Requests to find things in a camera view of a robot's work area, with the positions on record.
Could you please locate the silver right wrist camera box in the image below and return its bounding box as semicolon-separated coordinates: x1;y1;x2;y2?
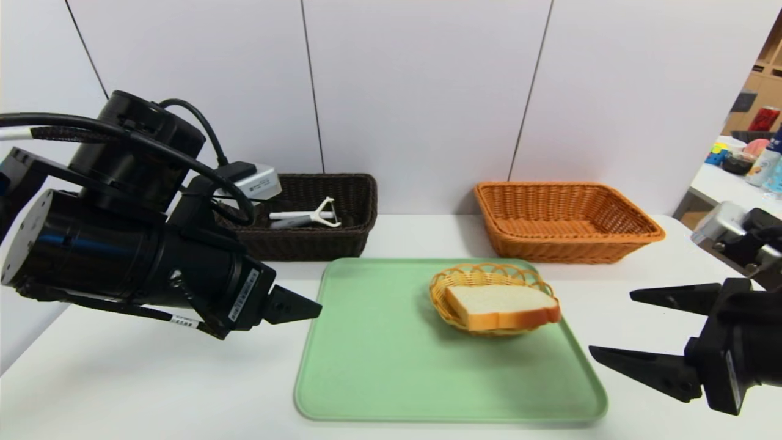
690;201;751;246

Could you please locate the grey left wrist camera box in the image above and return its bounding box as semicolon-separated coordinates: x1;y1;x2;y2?
215;161;283;202

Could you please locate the white peeler with grey handle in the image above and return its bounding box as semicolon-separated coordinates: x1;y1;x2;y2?
272;197;342;230

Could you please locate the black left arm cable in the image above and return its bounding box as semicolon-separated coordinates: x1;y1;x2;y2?
0;98;256;226

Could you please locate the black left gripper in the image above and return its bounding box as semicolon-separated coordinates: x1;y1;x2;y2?
158;224;323;340

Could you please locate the light green plastic tray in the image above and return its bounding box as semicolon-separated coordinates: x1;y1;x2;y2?
294;257;609;424

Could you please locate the large orange wicker basket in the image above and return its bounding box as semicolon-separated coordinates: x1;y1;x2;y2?
474;181;667;265

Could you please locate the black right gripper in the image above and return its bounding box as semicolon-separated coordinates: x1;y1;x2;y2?
588;277;782;416

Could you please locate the wooden shelf unit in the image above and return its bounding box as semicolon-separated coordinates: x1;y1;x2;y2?
721;6;782;137

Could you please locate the white bottle with blue cap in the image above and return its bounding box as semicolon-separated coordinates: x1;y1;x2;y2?
744;124;782;186

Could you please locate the white side table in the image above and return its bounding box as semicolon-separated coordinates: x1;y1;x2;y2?
689;134;782;224

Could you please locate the dark grey woven basket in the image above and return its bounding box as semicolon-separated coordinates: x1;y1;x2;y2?
729;129;775;144

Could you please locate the small yellow oval wicker basket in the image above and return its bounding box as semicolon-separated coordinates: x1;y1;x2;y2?
429;262;555;339

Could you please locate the red drink can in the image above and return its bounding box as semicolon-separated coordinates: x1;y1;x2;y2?
749;105;781;131

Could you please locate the dark brown wicker basket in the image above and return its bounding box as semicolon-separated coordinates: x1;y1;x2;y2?
214;173;378;262

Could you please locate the black bowl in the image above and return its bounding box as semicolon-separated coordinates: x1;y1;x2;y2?
721;152;754;175

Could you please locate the slice of white bread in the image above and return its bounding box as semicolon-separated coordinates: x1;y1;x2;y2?
444;284;562;332

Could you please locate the clear plastic bottle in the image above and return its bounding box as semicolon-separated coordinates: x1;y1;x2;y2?
761;155;782;200

